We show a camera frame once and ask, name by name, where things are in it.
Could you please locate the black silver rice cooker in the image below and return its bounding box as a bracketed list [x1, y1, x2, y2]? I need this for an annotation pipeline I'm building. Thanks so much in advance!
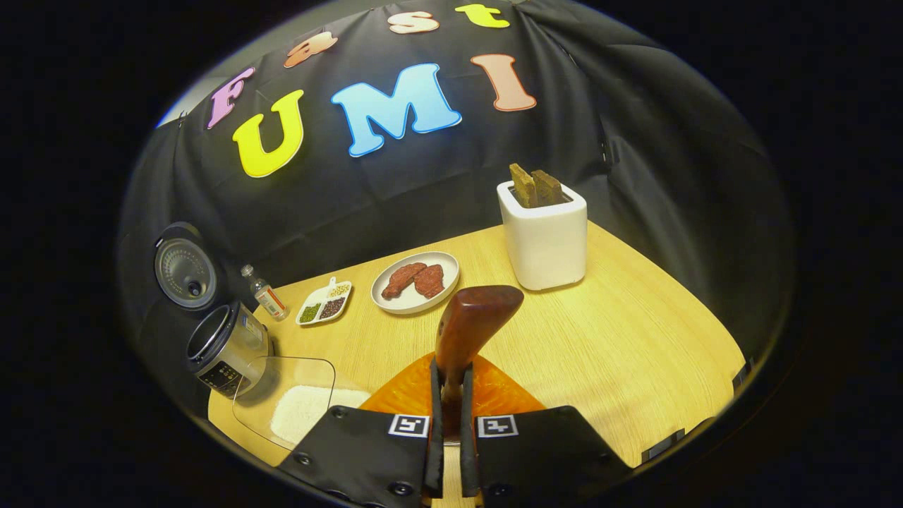
[152, 221, 276, 400]

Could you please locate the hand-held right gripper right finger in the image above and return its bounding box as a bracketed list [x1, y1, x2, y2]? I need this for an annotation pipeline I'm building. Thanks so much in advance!
[459, 353, 632, 508]

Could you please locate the clear glass tray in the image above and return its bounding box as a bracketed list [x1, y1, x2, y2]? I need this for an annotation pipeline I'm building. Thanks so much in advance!
[231, 355, 371, 452]

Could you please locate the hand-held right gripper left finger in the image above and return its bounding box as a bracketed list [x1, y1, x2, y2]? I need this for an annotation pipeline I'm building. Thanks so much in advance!
[277, 353, 445, 508]

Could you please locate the white rice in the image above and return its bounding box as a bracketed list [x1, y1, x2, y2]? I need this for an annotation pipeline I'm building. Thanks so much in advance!
[270, 385, 371, 445]

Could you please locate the divided white bean dish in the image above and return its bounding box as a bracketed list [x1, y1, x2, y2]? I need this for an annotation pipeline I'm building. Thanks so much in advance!
[295, 277, 353, 327]

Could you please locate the small glass bottle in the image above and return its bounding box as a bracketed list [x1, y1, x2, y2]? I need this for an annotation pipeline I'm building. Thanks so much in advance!
[241, 265, 290, 322]

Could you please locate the white toaster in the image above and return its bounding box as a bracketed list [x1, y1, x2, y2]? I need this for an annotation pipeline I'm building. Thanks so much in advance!
[497, 180, 588, 291]

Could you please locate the red meat piece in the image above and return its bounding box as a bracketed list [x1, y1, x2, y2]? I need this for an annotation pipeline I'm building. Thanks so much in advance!
[413, 264, 445, 298]
[382, 262, 428, 300]

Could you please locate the round white plate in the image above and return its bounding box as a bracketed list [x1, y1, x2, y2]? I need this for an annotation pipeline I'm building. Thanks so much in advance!
[370, 251, 461, 315]

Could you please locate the brown wooden spoon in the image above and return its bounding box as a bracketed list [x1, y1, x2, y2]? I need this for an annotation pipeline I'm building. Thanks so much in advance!
[434, 285, 525, 442]

